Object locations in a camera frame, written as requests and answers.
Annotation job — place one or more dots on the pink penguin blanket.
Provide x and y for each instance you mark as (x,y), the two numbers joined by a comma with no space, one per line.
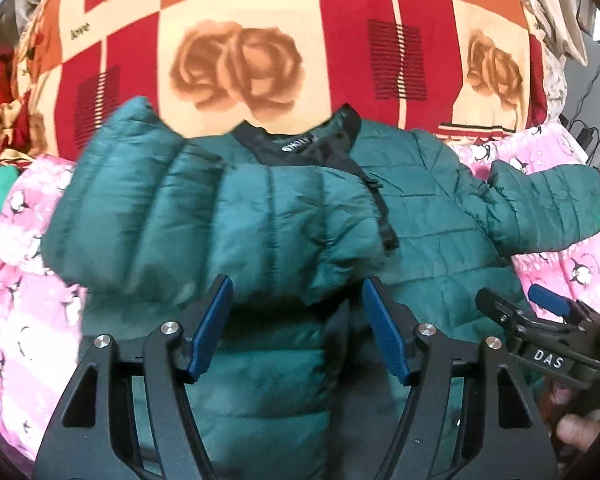
(25,310)

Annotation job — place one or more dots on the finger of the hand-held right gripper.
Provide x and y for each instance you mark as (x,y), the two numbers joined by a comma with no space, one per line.
(550,300)
(502,310)

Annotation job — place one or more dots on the red and gold cloth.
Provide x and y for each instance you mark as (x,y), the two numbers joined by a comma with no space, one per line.
(2,105)

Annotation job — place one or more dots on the red checkered rose blanket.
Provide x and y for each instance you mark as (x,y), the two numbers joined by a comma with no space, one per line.
(290,45)

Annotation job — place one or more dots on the person's right hand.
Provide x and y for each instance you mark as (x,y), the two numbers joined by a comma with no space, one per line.
(582,427)

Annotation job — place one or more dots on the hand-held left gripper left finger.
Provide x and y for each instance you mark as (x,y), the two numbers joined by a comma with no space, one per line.
(211,324)

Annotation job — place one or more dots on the green puffer jacket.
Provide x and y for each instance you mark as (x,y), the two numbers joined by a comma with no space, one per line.
(290,220)

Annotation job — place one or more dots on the beige cloth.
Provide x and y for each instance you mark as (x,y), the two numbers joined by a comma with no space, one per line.
(555,5)

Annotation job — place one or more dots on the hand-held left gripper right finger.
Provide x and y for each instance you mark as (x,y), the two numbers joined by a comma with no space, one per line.
(385,327)

